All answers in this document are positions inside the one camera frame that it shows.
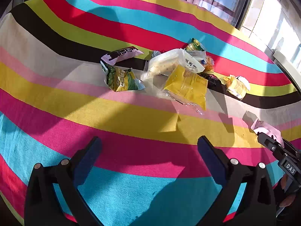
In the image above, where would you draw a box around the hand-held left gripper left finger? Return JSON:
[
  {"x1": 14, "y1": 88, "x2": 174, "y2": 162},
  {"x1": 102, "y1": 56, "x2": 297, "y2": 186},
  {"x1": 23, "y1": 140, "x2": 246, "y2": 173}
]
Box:
[{"x1": 24, "y1": 136, "x2": 104, "y2": 226}]

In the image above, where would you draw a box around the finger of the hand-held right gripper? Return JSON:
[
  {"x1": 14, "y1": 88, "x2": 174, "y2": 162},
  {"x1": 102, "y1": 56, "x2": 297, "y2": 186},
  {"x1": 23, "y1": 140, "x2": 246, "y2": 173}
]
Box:
[{"x1": 257, "y1": 133, "x2": 286, "y2": 156}]

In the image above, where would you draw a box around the purple and black snack packet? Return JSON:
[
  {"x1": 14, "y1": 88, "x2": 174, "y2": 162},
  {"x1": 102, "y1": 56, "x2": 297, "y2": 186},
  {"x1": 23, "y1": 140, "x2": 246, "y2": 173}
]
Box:
[{"x1": 101, "y1": 46, "x2": 144, "y2": 66}]

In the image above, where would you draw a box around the person's right hand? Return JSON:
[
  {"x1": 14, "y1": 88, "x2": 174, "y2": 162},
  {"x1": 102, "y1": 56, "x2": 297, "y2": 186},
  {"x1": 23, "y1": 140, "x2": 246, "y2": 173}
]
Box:
[{"x1": 274, "y1": 176, "x2": 298, "y2": 216}]

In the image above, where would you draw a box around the orange and white snack packet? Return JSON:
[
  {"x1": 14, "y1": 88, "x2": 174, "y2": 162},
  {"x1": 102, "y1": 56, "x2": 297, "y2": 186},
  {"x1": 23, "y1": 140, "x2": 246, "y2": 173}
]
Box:
[{"x1": 201, "y1": 55, "x2": 215, "y2": 73}]

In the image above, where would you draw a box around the small black snack packet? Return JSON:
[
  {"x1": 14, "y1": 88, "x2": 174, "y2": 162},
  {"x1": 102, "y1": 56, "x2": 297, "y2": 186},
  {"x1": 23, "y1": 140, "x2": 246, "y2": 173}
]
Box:
[{"x1": 203, "y1": 73, "x2": 223, "y2": 87}]

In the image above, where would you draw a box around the large yellow cake packet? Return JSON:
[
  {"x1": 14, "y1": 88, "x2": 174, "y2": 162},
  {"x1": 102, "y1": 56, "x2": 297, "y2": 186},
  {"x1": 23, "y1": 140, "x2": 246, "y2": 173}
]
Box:
[{"x1": 156, "y1": 65, "x2": 209, "y2": 116}]

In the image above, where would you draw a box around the pink snack packet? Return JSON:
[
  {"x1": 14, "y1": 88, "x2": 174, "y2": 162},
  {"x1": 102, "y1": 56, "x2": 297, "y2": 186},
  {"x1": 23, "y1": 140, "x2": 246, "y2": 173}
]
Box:
[{"x1": 250, "y1": 120, "x2": 284, "y2": 145}]

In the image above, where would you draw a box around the white panel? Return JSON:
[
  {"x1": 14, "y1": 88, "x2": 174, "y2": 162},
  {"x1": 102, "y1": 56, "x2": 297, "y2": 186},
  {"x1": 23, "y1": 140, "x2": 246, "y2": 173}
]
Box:
[{"x1": 273, "y1": 49, "x2": 301, "y2": 76}]

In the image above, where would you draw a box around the green packet with yellow label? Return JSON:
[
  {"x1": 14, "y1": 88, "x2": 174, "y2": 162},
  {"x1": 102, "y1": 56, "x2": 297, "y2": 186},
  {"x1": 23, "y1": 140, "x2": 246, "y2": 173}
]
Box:
[{"x1": 184, "y1": 38, "x2": 207, "y2": 52}]

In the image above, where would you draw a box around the small blue white candy packet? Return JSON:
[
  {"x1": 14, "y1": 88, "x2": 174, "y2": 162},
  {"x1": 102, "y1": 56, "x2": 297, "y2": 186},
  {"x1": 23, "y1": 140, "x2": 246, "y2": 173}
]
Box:
[{"x1": 144, "y1": 50, "x2": 161, "y2": 62}]

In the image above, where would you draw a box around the small yellow cake packet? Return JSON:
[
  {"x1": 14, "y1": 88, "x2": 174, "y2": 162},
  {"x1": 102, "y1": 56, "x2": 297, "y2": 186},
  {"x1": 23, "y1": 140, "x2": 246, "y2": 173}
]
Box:
[{"x1": 222, "y1": 75, "x2": 251, "y2": 100}]

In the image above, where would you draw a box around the green pea snack packet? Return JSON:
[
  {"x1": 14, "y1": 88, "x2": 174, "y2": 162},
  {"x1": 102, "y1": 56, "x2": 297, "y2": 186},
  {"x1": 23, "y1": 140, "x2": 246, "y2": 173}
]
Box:
[{"x1": 101, "y1": 62, "x2": 146, "y2": 92}]

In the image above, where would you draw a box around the striped colourful tablecloth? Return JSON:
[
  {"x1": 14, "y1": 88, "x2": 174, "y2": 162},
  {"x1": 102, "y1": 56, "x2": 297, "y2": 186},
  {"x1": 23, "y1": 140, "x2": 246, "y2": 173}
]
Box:
[{"x1": 0, "y1": 0, "x2": 301, "y2": 226}]

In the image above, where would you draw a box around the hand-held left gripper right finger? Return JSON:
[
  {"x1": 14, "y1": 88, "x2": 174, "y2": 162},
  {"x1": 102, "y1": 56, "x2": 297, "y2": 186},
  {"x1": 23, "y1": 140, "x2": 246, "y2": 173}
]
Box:
[{"x1": 197, "y1": 135, "x2": 276, "y2": 226}]

